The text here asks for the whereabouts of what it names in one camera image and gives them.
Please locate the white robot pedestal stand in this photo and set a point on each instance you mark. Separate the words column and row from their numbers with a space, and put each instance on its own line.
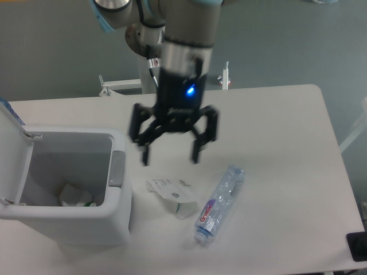
column 137, row 83

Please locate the crumpled white paper carton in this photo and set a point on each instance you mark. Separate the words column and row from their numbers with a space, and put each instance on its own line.
column 177, row 194

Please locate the black device at table edge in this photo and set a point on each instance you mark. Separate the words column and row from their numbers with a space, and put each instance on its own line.
column 357, row 245

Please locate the white paper trash in bin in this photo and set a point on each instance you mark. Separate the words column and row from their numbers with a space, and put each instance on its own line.
column 72, row 196

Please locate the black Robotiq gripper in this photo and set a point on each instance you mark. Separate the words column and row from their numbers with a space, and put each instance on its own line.
column 179, row 100

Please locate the blue labelled drink bottle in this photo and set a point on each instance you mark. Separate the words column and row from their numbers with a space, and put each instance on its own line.
column 11, row 110

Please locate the white frame at right edge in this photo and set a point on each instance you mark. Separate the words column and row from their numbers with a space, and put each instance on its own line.
column 357, row 128

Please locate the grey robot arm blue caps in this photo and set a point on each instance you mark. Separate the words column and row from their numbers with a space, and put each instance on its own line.
column 194, row 22

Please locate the crushed clear plastic bottle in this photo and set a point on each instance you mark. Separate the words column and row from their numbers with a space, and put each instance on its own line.
column 219, row 204

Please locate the white push-button trash can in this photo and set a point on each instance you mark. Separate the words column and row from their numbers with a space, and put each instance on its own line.
column 37, row 162

